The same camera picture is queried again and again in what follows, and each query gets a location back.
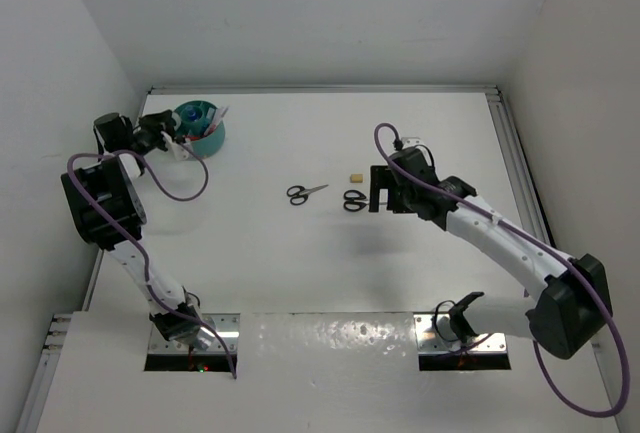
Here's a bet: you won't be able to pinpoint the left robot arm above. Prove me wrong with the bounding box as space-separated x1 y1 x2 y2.
61 110 213 351

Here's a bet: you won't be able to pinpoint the small black scissors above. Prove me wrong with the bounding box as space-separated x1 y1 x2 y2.
286 184 328 206

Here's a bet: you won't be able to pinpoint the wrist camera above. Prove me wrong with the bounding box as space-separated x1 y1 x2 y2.
161 131 193 161
393 137 422 151

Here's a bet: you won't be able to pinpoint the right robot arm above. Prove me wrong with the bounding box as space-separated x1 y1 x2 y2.
369 147 612 360

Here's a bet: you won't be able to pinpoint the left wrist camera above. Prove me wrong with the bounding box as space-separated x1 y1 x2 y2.
161 131 193 161

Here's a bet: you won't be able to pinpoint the large black scissors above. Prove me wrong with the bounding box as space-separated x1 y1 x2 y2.
343 189 369 213

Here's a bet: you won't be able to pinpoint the blue capped glue bottle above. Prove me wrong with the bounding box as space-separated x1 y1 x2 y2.
185 106 200 122

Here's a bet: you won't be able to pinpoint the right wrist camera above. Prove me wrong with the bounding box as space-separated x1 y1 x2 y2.
393 137 422 151

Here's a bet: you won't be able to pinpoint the teal divided pen holder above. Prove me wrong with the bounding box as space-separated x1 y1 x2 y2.
174 100 226 158

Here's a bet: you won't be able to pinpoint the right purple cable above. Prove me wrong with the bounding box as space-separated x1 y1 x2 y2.
374 122 631 417

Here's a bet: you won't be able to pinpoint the blue highlighter pen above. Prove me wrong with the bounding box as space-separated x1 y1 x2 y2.
203 106 216 135

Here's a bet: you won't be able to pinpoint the pink highlighter pen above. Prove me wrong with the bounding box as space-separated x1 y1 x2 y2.
207 106 229 134

